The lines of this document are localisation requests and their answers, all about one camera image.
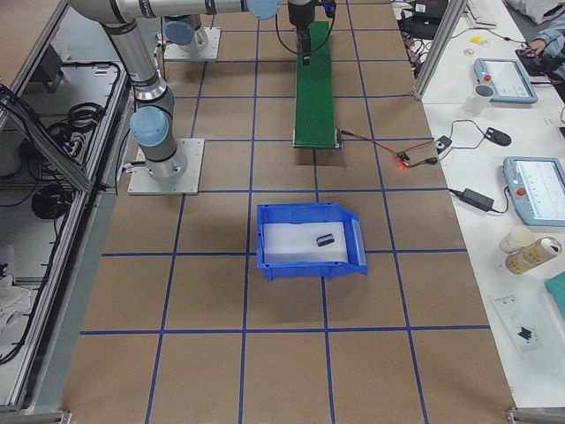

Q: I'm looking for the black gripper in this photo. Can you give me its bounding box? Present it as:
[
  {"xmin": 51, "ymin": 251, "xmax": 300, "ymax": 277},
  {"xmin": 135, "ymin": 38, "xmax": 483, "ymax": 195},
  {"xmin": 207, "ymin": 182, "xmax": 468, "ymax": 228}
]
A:
[{"xmin": 288, "ymin": 2, "xmax": 317, "ymax": 66}]

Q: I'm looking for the dark brown cylindrical capacitor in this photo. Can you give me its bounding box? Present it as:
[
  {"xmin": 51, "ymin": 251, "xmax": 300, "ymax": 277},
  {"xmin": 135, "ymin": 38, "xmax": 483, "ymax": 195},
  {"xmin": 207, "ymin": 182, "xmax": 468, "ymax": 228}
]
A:
[{"xmin": 315, "ymin": 233, "xmax": 335, "ymax": 247}]

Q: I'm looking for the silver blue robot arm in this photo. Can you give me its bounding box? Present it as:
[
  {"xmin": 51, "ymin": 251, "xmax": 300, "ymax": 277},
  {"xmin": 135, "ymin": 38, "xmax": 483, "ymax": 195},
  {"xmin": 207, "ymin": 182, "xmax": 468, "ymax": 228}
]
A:
[{"xmin": 70, "ymin": 1, "xmax": 281, "ymax": 182}]

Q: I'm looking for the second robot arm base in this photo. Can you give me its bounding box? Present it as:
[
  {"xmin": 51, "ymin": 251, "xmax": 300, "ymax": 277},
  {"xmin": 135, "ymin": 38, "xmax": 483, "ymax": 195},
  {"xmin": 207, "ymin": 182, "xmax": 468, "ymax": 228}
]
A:
[{"xmin": 163, "ymin": 15, "xmax": 222, "ymax": 62}]

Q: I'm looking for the white mug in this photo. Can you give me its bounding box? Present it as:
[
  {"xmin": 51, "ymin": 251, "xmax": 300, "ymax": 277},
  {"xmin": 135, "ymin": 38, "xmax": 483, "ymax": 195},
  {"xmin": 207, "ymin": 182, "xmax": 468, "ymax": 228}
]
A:
[{"xmin": 463, "ymin": 84, "xmax": 494, "ymax": 116}]

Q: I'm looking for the blue teach pendant far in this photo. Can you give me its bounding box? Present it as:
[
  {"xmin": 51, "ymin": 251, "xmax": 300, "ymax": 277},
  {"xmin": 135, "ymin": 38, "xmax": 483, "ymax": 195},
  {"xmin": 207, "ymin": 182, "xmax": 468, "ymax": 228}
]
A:
[{"xmin": 473, "ymin": 58, "xmax": 538, "ymax": 104}]

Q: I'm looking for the blue teach pendant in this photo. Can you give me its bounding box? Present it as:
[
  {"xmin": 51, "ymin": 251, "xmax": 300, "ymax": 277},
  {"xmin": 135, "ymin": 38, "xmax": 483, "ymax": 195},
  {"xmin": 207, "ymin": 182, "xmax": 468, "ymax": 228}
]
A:
[
  {"xmin": 502, "ymin": 156, "xmax": 564, "ymax": 227},
  {"xmin": 473, "ymin": 58, "xmax": 538, "ymax": 104}
]

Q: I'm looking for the blue plastic bin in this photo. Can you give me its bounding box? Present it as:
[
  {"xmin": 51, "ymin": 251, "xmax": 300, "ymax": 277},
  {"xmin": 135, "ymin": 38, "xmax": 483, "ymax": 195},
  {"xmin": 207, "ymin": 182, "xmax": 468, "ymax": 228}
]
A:
[{"xmin": 256, "ymin": 201, "xmax": 368, "ymax": 282}]

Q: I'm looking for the black round puck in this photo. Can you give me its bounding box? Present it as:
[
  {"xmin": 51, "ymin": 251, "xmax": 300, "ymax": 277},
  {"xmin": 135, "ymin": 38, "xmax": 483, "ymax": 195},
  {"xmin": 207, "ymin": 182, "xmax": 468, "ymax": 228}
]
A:
[{"xmin": 485, "ymin": 127, "xmax": 512, "ymax": 147}]

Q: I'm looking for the black power adapter brick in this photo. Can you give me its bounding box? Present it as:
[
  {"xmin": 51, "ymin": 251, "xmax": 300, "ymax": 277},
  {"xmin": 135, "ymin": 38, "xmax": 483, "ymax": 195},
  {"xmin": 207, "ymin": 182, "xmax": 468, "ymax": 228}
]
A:
[{"xmin": 449, "ymin": 188, "xmax": 494, "ymax": 212}]

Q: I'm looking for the blue teach pendant near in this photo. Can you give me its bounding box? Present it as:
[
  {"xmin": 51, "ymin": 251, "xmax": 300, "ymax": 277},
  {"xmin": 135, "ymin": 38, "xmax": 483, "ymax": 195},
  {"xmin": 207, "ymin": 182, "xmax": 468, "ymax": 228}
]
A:
[{"xmin": 502, "ymin": 156, "xmax": 564, "ymax": 227}]

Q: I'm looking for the beverage can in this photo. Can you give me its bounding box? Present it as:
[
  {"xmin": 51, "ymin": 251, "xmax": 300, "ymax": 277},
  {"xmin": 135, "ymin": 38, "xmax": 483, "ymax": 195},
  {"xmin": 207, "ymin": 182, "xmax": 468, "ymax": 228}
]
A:
[{"xmin": 505, "ymin": 237, "xmax": 562, "ymax": 275}]

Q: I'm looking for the aluminium frame post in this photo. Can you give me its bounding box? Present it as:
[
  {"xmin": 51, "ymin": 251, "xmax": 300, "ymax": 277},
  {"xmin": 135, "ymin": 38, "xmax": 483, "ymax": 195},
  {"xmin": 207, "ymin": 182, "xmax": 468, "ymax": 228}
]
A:
[{"xmin": 413, "ymin": 0, "xmax": 467, "ymax": 101}]

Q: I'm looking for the red black sensor cable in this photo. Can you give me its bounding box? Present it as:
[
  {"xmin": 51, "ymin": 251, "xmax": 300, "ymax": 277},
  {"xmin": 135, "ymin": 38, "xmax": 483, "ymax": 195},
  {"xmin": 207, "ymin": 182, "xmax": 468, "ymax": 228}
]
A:
[{"xmin": 338, "ymin": 128, "xmax": 439, "ymax": 171}]

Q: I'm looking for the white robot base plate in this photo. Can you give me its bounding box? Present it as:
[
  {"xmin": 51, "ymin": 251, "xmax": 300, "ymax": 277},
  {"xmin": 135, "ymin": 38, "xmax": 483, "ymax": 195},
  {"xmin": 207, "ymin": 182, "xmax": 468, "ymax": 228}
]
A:
[{"xmin": 128, "ymin": 139, "xmax": 205, "ymax": 195}]

